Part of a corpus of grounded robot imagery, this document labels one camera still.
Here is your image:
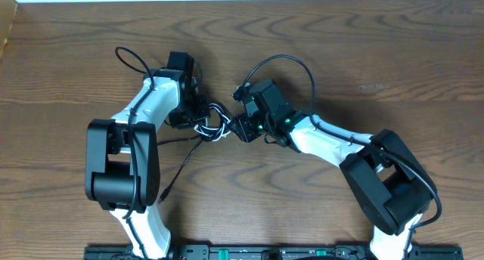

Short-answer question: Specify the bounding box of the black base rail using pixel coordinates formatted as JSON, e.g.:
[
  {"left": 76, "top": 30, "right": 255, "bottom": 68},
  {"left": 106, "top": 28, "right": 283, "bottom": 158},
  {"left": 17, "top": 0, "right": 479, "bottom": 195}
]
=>
[{"left": 83, "top": 244, "right": 464, "bottom": 260}]

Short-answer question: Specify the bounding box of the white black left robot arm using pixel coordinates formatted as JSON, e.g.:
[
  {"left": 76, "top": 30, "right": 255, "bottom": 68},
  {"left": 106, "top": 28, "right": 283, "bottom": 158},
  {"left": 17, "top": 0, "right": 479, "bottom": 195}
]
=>
[{"left": 85, "top": 51, "right": 209, "bottom": 259}]

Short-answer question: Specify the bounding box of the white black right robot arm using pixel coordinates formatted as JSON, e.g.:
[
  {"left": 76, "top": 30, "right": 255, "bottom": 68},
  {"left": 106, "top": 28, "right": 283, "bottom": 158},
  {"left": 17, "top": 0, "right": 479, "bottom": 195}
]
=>
[{"left": 233, "top": 79, "right": 442, "bottom": 259}]

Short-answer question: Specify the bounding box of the white USB cable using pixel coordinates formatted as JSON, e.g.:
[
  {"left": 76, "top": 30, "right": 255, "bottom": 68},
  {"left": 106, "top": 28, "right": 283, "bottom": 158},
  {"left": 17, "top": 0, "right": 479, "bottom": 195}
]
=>
[{"left": 194, "top": 104, "right": 232, "bottom": 142}]

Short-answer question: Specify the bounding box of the black USB cable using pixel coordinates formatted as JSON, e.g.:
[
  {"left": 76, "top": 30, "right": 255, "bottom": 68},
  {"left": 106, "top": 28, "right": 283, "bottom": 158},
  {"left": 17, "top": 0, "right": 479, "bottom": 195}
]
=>
[{"left": 157, "top": 101, "right": 239, "bottom": 205}]

